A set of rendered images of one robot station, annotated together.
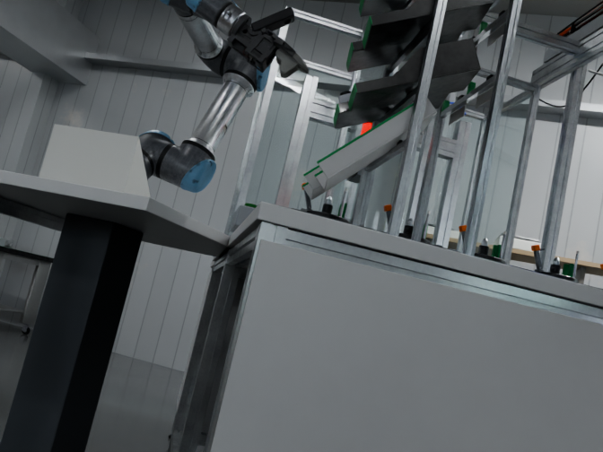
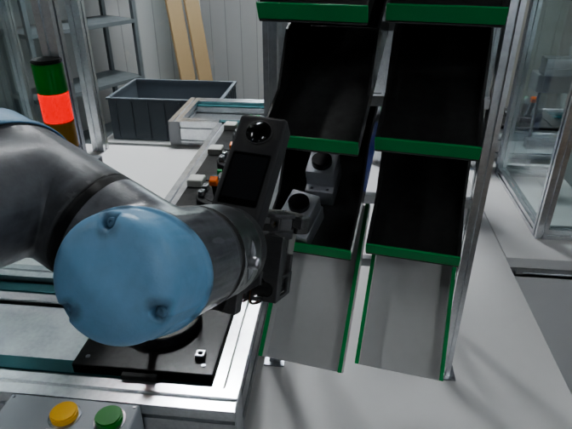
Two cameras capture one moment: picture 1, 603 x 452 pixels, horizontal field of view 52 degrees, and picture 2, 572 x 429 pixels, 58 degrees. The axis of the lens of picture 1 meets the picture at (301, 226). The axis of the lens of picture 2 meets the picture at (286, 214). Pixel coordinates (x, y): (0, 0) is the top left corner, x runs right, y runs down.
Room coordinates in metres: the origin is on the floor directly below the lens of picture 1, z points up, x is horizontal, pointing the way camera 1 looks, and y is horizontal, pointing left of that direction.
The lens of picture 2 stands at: (1.35, 0.59, 1.60)
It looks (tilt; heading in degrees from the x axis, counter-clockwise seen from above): 28 degrees down; 286
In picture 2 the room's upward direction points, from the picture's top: straight up
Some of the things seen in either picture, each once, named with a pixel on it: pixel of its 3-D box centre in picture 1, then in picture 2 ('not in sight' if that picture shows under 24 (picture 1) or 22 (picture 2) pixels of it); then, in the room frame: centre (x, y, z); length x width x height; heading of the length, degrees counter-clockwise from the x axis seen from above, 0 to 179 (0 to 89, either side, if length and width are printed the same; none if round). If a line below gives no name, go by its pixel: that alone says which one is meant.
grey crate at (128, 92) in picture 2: not in sight; (176, 109); (2.71, -1.98, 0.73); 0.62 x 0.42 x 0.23; 9
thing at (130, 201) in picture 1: (122, 221); not in sight; (1.77, 0.51, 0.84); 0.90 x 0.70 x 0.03; 162
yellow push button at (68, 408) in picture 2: not in sight; (64, 415); (1.81, 0.16, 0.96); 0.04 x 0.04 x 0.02
